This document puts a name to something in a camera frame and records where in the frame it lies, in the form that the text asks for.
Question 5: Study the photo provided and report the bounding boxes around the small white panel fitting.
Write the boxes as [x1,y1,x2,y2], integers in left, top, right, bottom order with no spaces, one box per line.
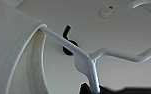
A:
[98,4,115,20]

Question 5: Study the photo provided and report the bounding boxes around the white wardrobe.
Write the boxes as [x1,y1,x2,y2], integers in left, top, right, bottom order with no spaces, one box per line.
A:
[0,0,151,94]

